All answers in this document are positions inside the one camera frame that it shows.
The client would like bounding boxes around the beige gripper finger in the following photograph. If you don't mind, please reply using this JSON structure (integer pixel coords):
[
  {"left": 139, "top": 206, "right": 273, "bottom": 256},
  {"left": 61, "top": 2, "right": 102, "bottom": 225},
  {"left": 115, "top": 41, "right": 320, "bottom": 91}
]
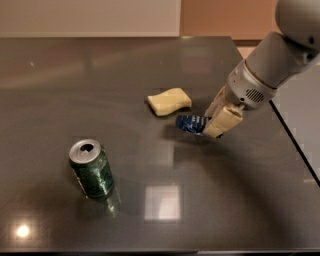
[
  {"left": 203, "top": 104, "right": 244, "bottom": 138},
  {"left": 204, "top": 87, "right": 226, "bottom": 118}
]

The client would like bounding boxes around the dark blue snack bar wrapper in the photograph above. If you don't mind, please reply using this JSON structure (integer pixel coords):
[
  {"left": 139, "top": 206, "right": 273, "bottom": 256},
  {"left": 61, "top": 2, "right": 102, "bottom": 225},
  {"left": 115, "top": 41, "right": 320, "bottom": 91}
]
[{"left": 175, "top": 115, "right": 210, "bottom": 135}]

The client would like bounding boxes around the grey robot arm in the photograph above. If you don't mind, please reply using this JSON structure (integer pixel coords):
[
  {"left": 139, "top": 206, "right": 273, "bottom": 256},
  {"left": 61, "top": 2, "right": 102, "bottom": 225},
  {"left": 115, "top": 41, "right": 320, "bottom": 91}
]
[{"left": 203, "top": 0, "right": 320, "bottom": 138}]

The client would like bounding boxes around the grey side table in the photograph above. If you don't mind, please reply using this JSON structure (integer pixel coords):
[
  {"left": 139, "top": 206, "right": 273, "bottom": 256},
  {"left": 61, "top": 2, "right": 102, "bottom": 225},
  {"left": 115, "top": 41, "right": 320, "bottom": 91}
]
[{"left": 273, "top": 64, "right": 320, "bottom": 182}]

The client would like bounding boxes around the yellow sponge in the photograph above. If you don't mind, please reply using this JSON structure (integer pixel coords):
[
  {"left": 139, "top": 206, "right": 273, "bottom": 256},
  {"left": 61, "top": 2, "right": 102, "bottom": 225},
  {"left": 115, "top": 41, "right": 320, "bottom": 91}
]
[{"left": 147, "top": 88, "right": 192, "bottom": 116}]

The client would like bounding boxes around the green soda can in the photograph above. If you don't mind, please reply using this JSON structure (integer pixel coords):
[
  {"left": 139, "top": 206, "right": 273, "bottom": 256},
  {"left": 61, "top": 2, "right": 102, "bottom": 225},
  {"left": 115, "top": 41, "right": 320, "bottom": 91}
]
[{"left": 69, "top": 139, "right": 113, "bottom": 199}]

